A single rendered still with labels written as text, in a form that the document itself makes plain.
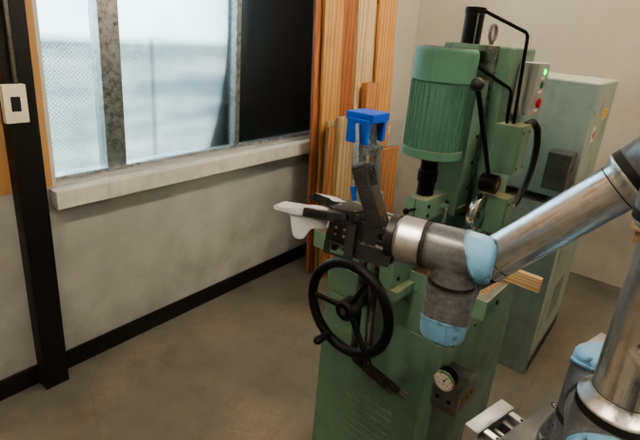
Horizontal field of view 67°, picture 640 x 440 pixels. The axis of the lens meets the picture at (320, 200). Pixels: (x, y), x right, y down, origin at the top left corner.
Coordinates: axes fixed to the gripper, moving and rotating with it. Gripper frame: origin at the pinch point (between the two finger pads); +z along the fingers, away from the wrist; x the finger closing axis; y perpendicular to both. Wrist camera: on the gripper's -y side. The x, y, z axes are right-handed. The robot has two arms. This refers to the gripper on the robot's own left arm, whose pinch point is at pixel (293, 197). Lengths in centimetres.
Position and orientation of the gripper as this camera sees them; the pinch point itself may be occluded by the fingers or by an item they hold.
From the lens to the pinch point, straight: 86.9
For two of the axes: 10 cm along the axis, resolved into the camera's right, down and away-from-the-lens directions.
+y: -1.4, 9.7, 2.2
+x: 4.4, -1.3, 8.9
